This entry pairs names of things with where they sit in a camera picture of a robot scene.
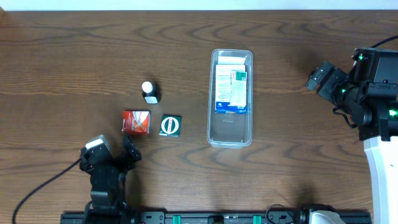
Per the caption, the left black cable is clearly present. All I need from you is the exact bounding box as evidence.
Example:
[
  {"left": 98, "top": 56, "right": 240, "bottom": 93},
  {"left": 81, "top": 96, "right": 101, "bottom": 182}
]
[{"left": 11, "top": 158, "right": 82, "bottom": 224}]

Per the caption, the clear plastic container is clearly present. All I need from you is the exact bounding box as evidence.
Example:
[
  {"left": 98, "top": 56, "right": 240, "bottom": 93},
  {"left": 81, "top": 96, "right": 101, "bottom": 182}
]
[{"left": 207, "top": 49, "right": 253, "bottom": 149}]

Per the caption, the black mounting rail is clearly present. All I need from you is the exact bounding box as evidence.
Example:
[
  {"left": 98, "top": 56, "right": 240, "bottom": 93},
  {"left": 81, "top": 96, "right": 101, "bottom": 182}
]
[{"left": 60, "top": 211, "right": 373, "bottom": 224}]

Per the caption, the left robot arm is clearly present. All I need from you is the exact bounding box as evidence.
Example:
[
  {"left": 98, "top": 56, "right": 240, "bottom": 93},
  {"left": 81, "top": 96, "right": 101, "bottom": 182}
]
[{"left": 80, "top": 134, "right": 142, "bottom": 223}]

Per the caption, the dark bottle white cap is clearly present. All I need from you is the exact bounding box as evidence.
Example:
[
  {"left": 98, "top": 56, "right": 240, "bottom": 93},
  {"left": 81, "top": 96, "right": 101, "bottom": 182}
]
[{"left": 141, "top": 81, "right": 160, "bottom": 104}]

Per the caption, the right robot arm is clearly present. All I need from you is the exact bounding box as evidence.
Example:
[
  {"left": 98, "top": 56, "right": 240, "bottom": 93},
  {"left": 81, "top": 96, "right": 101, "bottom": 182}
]
[{"left": 306, "top": 47, "right": 397, "bottom": 223}]

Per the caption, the red orange medicine box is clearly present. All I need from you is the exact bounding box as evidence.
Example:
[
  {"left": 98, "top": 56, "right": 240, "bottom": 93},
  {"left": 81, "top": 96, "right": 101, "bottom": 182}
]
[{"left": 121, "top": 110, "right": 151, "bottom": 134}]

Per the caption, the green square box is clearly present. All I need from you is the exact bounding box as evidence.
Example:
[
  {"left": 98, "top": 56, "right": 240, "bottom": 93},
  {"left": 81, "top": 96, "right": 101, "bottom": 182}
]
[{"left": 159, "top": 114, "right": 182, "bottom": 138}]

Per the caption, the blue medicine box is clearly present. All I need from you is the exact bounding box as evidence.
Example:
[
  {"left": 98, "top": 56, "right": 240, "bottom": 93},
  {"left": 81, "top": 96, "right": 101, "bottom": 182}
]
[{"left": 215, "top": 64, "right": 248, "bottom": 114}]

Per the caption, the white green medicine box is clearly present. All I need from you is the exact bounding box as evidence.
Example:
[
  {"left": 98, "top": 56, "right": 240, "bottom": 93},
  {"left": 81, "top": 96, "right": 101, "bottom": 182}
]
[{"left": 229, "top": 70, "right": 247, "bottom": 107}]

